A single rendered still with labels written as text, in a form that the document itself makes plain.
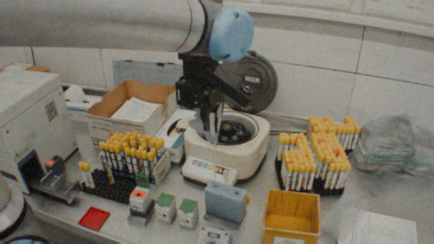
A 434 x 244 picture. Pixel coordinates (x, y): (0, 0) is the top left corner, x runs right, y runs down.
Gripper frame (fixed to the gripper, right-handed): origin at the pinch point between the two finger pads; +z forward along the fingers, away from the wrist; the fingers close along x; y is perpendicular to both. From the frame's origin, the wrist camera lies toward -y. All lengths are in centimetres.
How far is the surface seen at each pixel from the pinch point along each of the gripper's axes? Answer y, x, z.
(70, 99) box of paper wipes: 81, -24, 19
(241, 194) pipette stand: -7.2, -0.1, 15.3
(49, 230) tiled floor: 122, -6, 113
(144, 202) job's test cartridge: 15.7, 9.9, 18.9
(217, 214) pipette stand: -1.5, 1.9, 23.4
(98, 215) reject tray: 28.7, 16.1, 25.1
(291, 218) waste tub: -20.0, -5.7, 24.5
